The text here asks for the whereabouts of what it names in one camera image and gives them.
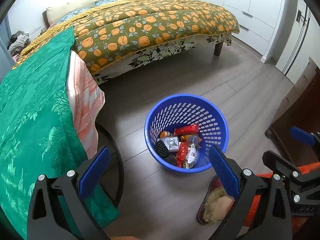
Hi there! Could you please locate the red plastic wrapper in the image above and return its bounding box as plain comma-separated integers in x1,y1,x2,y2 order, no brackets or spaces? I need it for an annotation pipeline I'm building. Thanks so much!
176,141,189,167

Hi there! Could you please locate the red snack wrapper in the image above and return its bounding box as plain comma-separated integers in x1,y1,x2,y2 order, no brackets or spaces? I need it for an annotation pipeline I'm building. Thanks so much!
174,124,199,135

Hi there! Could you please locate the pile of clothes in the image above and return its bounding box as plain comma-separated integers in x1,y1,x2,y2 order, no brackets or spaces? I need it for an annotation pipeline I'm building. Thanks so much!
8,30,30,57

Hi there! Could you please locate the dark wooden cabinet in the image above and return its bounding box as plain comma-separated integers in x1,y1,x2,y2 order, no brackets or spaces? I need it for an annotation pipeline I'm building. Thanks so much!
265,59,319,166

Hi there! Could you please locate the person's left hand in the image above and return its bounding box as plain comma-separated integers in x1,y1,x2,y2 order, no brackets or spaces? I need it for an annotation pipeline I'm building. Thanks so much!
111,236,140,240

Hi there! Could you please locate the orange garment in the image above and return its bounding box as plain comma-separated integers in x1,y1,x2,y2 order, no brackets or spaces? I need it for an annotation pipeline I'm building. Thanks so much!
244,162,319,235

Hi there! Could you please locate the green floral tablecloth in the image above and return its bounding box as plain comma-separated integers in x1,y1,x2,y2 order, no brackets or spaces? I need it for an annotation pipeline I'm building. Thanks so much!
0,26,121,239

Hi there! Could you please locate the left blue patterned pillow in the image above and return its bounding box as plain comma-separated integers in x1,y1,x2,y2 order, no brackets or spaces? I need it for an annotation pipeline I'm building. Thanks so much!
56,8,92,24

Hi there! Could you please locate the gold silver foil bag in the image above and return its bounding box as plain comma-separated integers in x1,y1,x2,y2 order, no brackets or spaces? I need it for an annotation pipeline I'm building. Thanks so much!
184,144,199,169

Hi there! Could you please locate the clear Kuromi plastic box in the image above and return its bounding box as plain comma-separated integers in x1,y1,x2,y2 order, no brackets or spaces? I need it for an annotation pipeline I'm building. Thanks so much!
157,137,180,153

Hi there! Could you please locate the crushed orange Fanta can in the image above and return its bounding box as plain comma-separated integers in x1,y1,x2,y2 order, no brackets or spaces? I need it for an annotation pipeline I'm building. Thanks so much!
181,133,202,146

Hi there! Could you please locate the blue-grey curtain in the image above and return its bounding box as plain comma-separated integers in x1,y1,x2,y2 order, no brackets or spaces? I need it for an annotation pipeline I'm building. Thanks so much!
0,15,15,82

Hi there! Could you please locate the black foam fruit net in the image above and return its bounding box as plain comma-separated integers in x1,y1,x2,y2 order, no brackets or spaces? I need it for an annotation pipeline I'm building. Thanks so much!
155,140,177,166

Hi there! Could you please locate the brown fuzzy slipper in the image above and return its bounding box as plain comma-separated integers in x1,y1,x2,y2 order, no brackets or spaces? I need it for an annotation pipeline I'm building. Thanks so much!
196,176,234,225

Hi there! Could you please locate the orange snack wrapper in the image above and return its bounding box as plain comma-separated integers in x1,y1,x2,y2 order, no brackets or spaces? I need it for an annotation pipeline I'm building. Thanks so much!
159,131,172,138

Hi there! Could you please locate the blue plastic trash basket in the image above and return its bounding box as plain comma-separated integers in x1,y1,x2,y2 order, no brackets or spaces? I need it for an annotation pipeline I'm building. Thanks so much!
144,94,229,173

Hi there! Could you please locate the beige padded headboard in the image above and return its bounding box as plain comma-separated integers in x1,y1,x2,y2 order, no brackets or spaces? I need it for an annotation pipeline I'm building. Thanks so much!
42,0,139,28

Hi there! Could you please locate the pink striped cloth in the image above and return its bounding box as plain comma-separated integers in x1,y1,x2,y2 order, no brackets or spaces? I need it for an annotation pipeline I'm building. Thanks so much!
66,51,105,159

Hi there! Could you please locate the bed with orange quilt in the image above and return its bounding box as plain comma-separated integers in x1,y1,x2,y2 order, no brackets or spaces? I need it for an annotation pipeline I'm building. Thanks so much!
18,0,240,84

